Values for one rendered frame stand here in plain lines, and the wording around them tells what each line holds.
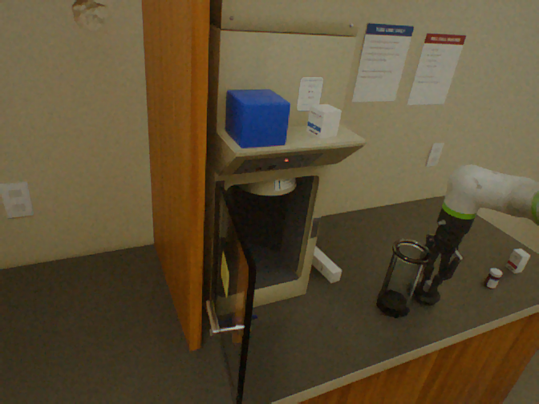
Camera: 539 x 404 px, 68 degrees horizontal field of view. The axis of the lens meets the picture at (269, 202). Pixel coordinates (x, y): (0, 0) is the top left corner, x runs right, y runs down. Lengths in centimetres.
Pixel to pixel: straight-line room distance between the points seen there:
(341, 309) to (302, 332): 16
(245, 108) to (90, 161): 69
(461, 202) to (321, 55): 56
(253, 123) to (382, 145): 106
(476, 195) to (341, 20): 58
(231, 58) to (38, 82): 59
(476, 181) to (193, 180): 75
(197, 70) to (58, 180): 74
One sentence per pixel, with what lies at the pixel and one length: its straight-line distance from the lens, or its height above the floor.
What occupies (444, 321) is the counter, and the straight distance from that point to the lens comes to 140.
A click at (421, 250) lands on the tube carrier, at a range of 127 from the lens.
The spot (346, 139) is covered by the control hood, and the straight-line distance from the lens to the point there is 92.
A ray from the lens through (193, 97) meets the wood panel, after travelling 75.
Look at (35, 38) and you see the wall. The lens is 123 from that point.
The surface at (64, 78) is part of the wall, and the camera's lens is 125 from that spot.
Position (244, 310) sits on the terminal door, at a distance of 74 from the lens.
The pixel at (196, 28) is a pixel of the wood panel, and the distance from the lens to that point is 73.
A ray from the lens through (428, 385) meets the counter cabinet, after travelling 160.
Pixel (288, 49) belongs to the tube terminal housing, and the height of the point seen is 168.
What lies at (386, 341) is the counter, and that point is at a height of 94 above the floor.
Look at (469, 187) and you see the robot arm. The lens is 118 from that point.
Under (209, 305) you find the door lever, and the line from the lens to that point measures 86.
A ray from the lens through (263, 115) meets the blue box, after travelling 79.
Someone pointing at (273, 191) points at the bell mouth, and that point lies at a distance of 103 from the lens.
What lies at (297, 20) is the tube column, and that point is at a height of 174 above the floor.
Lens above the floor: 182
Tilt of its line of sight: 30 degrees down
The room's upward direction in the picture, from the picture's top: 7 degrees clockwise
